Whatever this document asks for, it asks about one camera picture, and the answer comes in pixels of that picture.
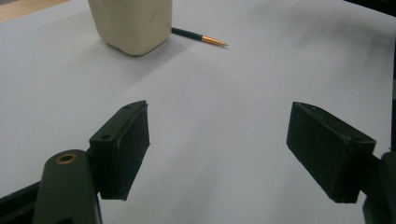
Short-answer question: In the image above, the wooden table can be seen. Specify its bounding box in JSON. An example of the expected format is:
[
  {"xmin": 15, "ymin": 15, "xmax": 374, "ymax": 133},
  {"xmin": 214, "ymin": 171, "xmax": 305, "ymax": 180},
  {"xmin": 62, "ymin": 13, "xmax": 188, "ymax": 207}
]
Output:
[{"xmin": 0, "ymin": 0, "xmax": 70, "ymax": 23}]

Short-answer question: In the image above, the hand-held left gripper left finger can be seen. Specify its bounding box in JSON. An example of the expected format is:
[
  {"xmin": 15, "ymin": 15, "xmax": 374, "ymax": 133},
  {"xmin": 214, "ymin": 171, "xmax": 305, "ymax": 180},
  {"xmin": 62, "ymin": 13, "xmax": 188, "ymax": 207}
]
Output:
[{"xmin": 89, "ymin": 100, "xmax": 151, "ymax": 202}]

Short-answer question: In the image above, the black pen with gold tip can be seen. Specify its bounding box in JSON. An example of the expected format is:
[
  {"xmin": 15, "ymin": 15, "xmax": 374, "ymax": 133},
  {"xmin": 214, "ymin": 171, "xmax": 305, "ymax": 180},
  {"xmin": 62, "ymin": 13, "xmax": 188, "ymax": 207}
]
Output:
[{"xmin": 171, "ymin": 27, "xmax": 229, "ymax": 48}]

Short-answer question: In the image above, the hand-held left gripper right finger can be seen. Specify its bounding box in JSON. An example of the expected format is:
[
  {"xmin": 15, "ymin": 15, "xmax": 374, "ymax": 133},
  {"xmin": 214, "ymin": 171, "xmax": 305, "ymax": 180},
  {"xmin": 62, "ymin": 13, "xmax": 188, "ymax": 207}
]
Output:
[{"xmin": 286, "ymin": 101, "xmax": 377, "ymax": 204}]

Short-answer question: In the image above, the white table sheet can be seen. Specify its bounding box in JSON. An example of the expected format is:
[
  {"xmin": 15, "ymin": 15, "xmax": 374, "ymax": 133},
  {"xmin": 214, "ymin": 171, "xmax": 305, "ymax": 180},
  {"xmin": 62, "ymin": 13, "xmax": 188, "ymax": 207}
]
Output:
[{"xmin": 0, "ymin": 0, "xmax": 396, "ymax": 224}]

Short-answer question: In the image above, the cream square pen holder cup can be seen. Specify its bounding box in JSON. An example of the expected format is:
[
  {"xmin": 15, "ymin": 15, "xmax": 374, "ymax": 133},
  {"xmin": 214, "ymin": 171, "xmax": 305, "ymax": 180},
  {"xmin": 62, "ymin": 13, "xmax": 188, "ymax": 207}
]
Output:
[{"xmin": 87, "ymin": 0, "xmax": 174, "ymax": 57}]

